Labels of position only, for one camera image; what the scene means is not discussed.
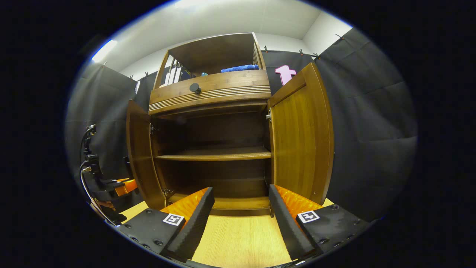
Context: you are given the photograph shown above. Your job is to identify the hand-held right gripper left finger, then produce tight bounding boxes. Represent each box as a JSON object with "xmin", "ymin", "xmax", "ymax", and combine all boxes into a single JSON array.
[{"xmin": 117, "ymin": 187, "xmax": 215, "ymax": 263}]

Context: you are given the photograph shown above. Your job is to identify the wooden ribbed cabinet drawer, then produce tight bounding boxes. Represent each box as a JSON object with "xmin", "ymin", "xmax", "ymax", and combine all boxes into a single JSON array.
[{"xmin": 148, "ymin": 70, "xmax": 272, "ymax": 116}]

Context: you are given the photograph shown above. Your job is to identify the wooden inner cabinet shelf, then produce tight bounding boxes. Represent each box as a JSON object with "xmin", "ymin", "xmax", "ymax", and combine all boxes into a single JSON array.
[{"xmin": 154, "ymin": 147, "xmax": 272, "ymax": 161}]

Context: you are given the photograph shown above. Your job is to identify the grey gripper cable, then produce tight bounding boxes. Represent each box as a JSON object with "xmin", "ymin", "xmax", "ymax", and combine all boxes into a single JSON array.
[{"xmin": 80, "ymin": 166, "xmax": 112, "ymax": 224}]

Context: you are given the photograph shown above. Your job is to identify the blue folded towel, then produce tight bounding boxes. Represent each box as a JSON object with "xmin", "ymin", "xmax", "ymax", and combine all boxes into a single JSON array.
[{"xmin": 221, "ymin": 64, "xmax": 260, "ymax": 73}]

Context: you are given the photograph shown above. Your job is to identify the wide ceiling light panel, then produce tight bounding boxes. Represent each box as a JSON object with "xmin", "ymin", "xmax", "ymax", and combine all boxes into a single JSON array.
[{"xmin": 175, "ymin": 0, "xmax": 261, "ymax": 8}]

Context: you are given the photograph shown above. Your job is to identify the long ceiling light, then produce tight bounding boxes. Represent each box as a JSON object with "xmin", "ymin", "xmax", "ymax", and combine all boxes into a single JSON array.
[{"xmin": 91, "ymin": 39, "xmax": 118, "ymax": 63}]

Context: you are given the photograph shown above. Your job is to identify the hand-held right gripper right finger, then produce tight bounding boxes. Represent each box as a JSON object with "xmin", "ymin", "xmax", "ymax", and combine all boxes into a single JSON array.
[{"xmin": 268, "ymin": 184, "xmax": 372, "ymax": 261}]

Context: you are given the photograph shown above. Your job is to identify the wooden cabinet door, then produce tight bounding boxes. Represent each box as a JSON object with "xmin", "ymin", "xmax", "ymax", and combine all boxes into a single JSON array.
[
  {"xmin": 126, "ymin": 99, "xmax": 167, "ymax": 211},
  {"xmin": 267, "ymin": 62, "xmax": 334, "ymax": 206}
]

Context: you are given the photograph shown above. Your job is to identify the wooden double-door shoe cabinet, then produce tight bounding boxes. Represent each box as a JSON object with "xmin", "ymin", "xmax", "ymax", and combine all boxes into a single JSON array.
[{"xmin": 126, "ymin": 32, "xmax": 334, "ymax": 216}]

